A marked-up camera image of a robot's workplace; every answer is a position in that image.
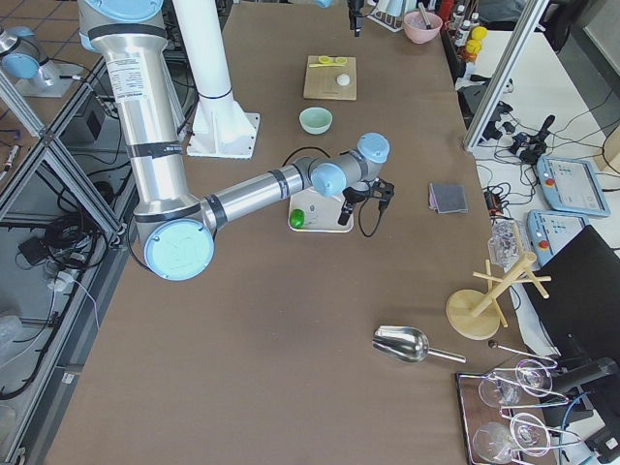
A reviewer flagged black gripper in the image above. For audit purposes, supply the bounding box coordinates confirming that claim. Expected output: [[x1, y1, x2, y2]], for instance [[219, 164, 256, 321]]
[[337, 178, 394, 225], [347, 0, 364, 36]]

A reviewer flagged white steamed bun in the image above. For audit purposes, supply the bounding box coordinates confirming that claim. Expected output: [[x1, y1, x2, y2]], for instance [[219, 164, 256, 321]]
[[336, 74, 351, 87]]

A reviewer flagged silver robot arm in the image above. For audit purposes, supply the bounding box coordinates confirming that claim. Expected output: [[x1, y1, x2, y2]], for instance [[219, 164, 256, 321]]
[[78, 1, 390, 281], [314, 0, 365, 37]]

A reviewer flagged pink bowl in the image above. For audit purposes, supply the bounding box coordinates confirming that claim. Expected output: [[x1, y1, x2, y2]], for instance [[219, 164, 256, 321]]
[[403, 11, 444, 45]]

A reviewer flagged mint green bowl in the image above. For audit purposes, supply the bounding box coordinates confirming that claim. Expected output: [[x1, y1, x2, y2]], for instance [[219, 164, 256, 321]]
[[298, 107, 333, 135]]

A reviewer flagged white rectangular tray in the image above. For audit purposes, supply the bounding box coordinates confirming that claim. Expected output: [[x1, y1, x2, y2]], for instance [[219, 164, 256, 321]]
[[288, 188, 354, 233]]

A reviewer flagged green lime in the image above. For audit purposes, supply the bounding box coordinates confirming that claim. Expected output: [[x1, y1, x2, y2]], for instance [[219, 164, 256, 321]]
[[289, 208, 305, 230]]

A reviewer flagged wooden cutting board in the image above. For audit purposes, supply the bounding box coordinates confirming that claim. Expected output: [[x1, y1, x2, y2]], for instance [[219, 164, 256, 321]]
[[303, 55, 357, 101]]

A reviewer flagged grey folded cloth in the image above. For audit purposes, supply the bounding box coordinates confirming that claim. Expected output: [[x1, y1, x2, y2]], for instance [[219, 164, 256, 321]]
[[428, 183, 469, 214]]

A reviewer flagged yellow toy fruit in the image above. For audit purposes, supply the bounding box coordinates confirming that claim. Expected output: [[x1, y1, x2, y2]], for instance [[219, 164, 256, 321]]
[[465, 26, 487, 55]]

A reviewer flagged metal scoop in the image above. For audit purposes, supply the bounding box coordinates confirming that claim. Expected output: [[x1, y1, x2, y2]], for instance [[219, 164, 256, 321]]
[[372, 325, 467, 363]]

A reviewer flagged clear glass container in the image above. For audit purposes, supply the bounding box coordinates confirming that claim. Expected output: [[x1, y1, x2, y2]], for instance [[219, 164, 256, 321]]
[[487, 219, 523, 268]]

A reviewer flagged wooden mug tree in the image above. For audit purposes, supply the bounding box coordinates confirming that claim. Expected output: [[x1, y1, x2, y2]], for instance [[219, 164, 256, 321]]
[[446, 224, 552, 340]]

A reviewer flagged lower teach pendant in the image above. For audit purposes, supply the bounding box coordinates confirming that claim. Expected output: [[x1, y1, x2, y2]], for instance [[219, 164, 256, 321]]
[[527, 209, 590, 265]]

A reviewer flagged teach pendant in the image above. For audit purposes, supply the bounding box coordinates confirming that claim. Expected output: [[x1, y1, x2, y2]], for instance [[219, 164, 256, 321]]
[[536, 156, 610, 217], [527, 209, 590, 265]]

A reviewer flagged upper teach pendant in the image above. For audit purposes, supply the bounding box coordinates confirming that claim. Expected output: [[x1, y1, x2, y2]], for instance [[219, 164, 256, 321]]
[[536, 156, 610, 217]]

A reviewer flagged wine glass rack tray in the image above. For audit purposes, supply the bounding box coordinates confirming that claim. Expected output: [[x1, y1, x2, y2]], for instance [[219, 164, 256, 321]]
[[455, 358, 580, 464]]

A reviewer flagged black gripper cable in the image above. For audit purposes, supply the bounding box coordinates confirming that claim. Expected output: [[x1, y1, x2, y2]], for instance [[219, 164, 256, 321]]
[[356, 181, 388, 238]]

